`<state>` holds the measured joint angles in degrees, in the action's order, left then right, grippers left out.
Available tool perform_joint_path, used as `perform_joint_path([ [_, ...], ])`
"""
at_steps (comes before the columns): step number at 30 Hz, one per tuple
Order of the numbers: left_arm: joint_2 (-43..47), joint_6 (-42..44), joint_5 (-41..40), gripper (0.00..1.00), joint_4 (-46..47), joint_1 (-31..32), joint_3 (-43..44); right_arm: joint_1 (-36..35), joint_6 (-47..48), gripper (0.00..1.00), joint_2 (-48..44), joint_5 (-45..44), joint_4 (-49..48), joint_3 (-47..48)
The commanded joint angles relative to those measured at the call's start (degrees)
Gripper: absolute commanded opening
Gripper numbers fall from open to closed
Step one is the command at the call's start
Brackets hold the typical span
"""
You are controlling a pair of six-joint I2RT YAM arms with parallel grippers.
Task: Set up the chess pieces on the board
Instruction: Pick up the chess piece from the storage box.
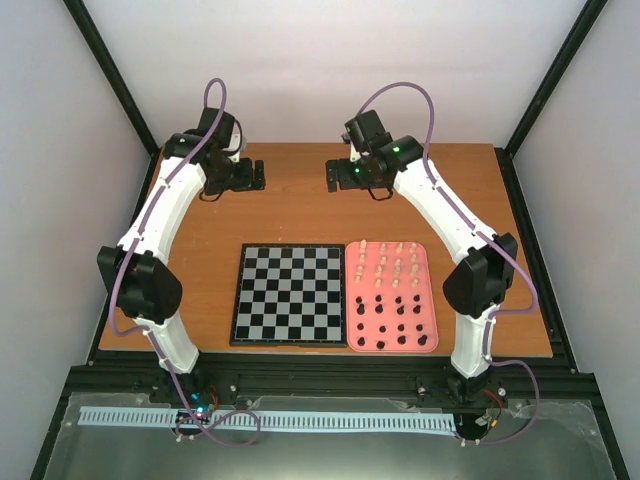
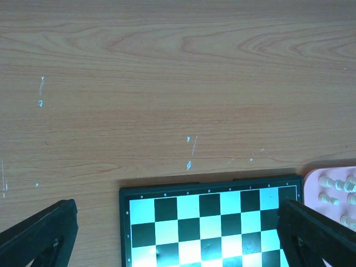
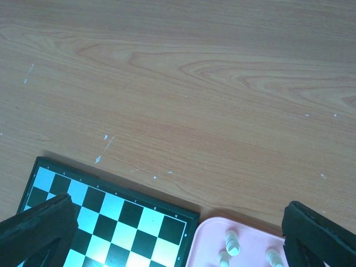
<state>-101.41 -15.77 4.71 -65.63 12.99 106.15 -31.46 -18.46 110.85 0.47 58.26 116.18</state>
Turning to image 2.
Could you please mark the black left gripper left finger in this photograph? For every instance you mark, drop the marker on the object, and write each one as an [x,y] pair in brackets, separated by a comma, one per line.
[46,238]

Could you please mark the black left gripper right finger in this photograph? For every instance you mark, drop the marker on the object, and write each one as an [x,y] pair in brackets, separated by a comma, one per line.
[309,238]

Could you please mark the white chess piece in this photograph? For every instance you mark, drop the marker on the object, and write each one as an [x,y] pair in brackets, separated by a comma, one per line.
[326,199]
[348,222]
[350,184]
[352,199]
[325,181]

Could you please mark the pink piece tray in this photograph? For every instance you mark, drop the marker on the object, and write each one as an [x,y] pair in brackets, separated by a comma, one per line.
[312,190]

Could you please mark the black white chessboard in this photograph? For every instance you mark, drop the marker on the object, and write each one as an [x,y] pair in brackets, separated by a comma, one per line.
[231,223]

